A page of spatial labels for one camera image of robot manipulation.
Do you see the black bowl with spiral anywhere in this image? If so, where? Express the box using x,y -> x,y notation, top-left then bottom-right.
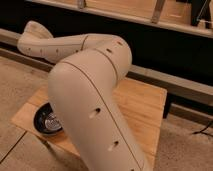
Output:
33,103 -> 63,135

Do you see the wooden shelf rail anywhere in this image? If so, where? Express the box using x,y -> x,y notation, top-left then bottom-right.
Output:
27,0 -> 213,38

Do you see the wooden table board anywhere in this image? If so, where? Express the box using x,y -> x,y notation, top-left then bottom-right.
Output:
11,78 -> 167,167

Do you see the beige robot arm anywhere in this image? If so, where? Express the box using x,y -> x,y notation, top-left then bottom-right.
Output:
17,21 -> 152,171

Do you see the black cable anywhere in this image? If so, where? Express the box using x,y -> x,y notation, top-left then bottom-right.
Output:
193,119 -> 213,136

